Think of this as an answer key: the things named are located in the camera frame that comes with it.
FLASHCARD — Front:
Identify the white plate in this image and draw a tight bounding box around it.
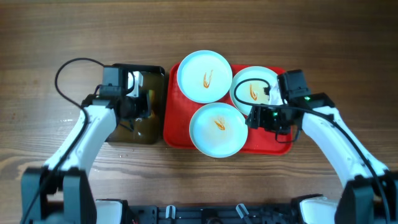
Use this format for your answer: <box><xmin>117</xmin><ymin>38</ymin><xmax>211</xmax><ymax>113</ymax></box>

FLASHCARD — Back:
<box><xmin>177</xmin><ymin>50</ymin><xmax>233</xmax><ymax>104</ymax></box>
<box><xmin>188</xmin><ymin>103</ymin><xmax>248</xmax><ymax>158</ymax></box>
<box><xmin>229</xmin><ymin>66</ymin><xmax>279</xmax><ymax>115</ymax></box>

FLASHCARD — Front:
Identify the white plate bottom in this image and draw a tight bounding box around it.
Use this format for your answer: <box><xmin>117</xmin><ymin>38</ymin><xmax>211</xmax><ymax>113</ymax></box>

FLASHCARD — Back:
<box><xmin>188</xmin><ymin>103</ymin><xmax>248</xmax><ymax>158</ymax></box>

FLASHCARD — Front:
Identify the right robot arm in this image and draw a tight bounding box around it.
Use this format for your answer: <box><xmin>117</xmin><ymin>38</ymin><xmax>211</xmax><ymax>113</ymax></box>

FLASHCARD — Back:
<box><xmin>246</xmin><ymin>70</ymin><xmax>397</xmax><ymax>223</ymax></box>

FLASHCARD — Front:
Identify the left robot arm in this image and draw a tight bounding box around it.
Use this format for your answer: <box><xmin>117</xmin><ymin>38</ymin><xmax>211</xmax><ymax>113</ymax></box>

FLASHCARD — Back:
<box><xmin>21</xmin><ymin>64</ymin><xmax>151</xmax><ymax>223</ymax></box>

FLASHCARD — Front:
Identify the black water tray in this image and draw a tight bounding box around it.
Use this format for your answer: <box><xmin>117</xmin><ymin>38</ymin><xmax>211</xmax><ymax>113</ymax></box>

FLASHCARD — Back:
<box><xmin>99</xmin><ymin>63</ymin><xmax>165</xmax><ymax>144</ymax></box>

